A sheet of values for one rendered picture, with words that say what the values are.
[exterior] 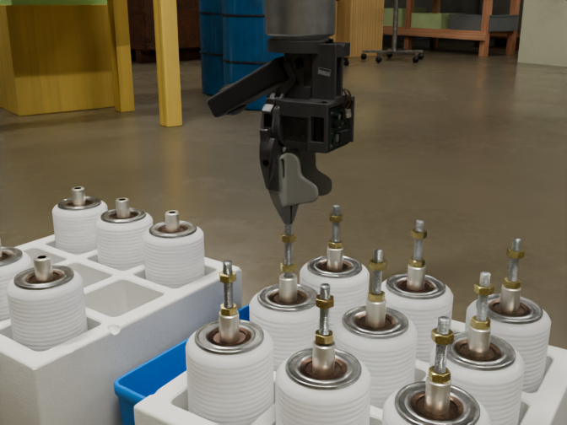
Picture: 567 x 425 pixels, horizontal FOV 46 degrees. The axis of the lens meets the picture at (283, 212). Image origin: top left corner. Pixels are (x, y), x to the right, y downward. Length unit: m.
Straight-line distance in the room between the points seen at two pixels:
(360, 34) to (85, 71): 4.04
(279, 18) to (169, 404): 0.43
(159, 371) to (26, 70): 2.99
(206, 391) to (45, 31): 3.27
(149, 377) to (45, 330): 0.16
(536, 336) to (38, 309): 0.60
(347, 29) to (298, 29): 6.59
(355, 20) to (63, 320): 6.57
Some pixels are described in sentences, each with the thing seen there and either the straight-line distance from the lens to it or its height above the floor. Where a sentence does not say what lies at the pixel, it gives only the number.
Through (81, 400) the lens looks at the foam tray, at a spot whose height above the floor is 0.10.
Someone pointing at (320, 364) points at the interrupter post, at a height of 0.26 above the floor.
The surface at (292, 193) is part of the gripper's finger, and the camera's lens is 0.75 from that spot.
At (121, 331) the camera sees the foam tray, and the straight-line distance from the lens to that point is 0.94.
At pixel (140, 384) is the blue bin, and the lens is 0.96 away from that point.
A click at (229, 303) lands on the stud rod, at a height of 0.29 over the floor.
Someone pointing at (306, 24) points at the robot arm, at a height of 0.58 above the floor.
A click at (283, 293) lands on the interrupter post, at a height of 0.26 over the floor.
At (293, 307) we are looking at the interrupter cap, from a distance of 0.79.
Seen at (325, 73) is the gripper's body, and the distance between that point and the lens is 0.71.
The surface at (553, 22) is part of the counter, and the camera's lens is 6.85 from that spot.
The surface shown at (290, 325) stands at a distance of 0.79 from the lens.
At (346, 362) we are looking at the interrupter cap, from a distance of 0.69.
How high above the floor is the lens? 0.60
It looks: 18 degrees down
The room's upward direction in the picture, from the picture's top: straight up
